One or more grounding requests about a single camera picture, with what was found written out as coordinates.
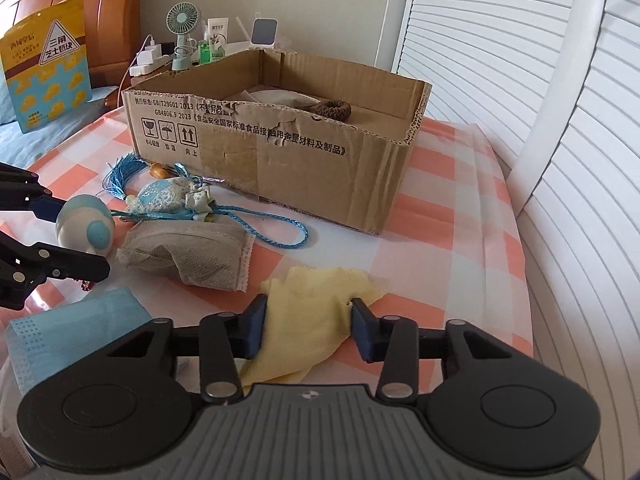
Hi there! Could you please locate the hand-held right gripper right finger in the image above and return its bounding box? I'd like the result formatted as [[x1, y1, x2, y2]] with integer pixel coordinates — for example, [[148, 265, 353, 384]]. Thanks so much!
[[350, 297, 516, 403]]

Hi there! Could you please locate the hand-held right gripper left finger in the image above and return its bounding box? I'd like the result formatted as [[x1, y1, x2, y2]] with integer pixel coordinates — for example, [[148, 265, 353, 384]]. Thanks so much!
[[102, 294, 271, 402]]

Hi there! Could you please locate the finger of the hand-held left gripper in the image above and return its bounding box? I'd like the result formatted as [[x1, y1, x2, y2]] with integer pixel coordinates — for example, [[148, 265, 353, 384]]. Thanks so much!
[[0, 161, 68, 223], [0, 232, 112, 311]]

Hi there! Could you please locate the blue white round toy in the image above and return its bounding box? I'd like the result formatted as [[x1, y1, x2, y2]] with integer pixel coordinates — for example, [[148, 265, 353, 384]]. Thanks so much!
[[56, 194, 116, 258]]

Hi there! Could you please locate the pale yellow cloth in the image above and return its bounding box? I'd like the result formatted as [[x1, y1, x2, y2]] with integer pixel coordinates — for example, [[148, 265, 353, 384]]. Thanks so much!
[[239, 266, 386, 388]]

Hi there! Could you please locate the brown cardboard box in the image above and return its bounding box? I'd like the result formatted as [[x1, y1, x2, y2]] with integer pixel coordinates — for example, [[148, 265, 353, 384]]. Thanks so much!
[[121, 45, 433, 237]]

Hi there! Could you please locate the brown hair scrunchie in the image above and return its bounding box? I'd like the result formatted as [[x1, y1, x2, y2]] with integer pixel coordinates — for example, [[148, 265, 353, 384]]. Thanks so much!
[[314, 99, 353, 123]]

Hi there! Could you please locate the large grey sachet bag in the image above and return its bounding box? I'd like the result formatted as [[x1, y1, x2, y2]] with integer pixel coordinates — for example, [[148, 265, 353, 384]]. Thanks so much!
[[222, 89, 321, 111]]

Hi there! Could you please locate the smooth blue face mask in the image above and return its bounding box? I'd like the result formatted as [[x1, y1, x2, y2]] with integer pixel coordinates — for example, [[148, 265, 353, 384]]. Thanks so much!
[[65, 287, 153, 341]]

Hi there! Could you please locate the small grey sachet bag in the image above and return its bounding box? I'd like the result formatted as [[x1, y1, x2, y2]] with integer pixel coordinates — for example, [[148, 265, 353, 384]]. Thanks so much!
[[116, 222, 257, 293]]

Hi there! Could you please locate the pleated blue face mask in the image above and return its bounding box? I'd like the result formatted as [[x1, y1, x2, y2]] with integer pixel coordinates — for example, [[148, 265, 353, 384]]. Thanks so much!
[[6, 310, 176, 397]]

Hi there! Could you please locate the blue floral sachet with tassel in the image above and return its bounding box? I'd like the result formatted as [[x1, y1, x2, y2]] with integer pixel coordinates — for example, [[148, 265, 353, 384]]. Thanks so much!
[[102, 155, 309, 250]]

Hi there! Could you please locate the pink white checked tablecloth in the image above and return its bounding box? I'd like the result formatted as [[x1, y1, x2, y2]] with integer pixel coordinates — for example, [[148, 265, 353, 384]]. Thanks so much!
[[0, 105, 538, 480]]

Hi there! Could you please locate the yellow blue snack bag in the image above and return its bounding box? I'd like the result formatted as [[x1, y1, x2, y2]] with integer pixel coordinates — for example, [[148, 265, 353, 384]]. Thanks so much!
[[0, 0, 93, 135]]

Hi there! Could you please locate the white power strip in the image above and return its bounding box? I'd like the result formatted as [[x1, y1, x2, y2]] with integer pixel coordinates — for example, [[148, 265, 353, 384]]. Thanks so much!
[[129, 35, 167, 77]]

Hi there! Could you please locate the wooden headboard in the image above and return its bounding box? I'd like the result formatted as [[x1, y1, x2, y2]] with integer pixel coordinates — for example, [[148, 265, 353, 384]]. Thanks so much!
[[0, 0, 146, 91]]

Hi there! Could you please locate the mint green desk fan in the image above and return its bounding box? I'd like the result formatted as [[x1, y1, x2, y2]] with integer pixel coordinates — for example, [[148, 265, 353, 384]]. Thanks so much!
[[166, 2, 201, 72]]

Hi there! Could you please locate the white louvered door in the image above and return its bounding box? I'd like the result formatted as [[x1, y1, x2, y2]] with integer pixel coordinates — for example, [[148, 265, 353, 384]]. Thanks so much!
[[515, 0, 640, 480], [390, 0, 601, 171]]

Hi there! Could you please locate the white phone stand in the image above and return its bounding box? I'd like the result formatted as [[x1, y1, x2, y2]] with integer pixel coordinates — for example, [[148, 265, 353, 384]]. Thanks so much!
[[249, 17, 281, 51]]

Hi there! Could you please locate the white charging cable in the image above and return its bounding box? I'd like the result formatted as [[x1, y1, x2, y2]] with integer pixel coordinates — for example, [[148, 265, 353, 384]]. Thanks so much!
[[117, 34, 157, 108]]

